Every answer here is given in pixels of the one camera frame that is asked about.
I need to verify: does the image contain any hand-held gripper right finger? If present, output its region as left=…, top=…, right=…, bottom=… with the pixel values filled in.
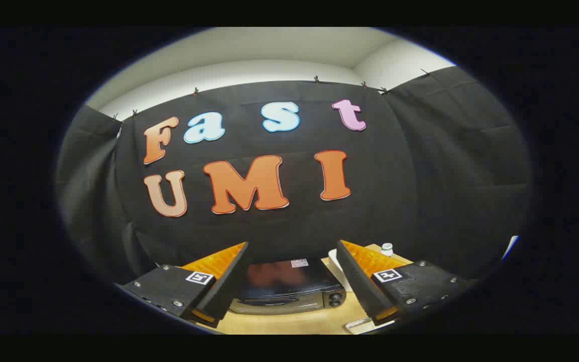
left=336, top=239, right=476, bottom=326

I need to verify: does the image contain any white pop-up toaster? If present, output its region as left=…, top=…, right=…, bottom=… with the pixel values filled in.
left=328, top=248, right=353, bottom=293

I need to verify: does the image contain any black toaster oven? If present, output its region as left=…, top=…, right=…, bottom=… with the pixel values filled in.
left=228, top=258, right=347, bottom=316

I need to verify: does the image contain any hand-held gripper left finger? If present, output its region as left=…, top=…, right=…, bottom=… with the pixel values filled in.
left=114, top=241, right=250, bottom=328

